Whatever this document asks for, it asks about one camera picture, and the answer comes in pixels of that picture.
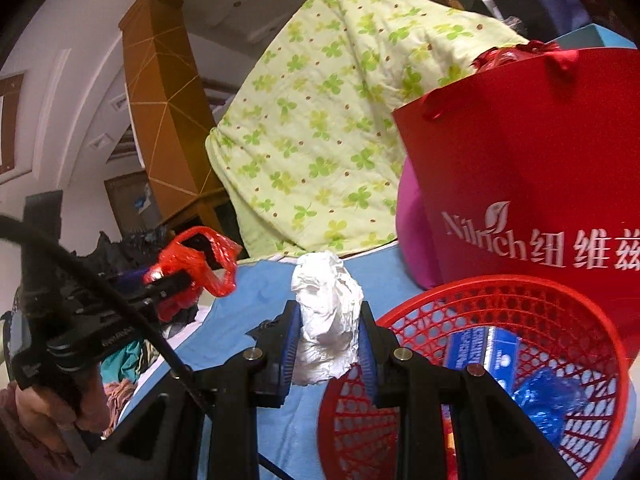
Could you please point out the blue white carton box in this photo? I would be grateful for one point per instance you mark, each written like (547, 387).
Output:
(494, 348)

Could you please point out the light blue bed blanket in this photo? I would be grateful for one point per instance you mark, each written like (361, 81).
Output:
(161, 438)

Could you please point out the magenta pillow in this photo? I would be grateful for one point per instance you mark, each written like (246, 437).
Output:
(414, 231)

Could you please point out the white paper tissue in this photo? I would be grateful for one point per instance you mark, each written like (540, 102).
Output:
(330, 302)

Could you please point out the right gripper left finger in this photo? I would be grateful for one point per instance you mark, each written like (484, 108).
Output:
(277, 339)

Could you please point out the red plastic mesh basket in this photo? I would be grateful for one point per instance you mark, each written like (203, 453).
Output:
(461, 424)

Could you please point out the pile of dark clothes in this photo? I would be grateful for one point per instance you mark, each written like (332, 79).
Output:
(128, 260)

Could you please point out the green clover pattern quilt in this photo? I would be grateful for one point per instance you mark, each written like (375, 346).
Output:
(308, 150)

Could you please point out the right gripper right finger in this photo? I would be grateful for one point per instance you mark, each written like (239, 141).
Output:
(379, 372)

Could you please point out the light blue box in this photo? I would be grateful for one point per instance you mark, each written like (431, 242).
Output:
(593, 36)

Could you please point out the brown wooden wardrobe column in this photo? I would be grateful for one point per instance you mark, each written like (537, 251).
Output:
(170, 113)

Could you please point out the left hand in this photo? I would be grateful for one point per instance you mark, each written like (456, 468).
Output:
(42, 411)

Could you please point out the red plastic bag in paper bag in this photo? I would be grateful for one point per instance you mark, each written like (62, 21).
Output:
(494, 57)

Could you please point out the red plastic bag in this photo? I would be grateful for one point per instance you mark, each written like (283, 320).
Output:
(494, 57)
(197, 259)

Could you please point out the red Nilrich paper bag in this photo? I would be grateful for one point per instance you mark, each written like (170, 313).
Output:
(527, 169)

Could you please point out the crumpled blue plastic bag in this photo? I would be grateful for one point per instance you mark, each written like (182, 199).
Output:
(548, 399)

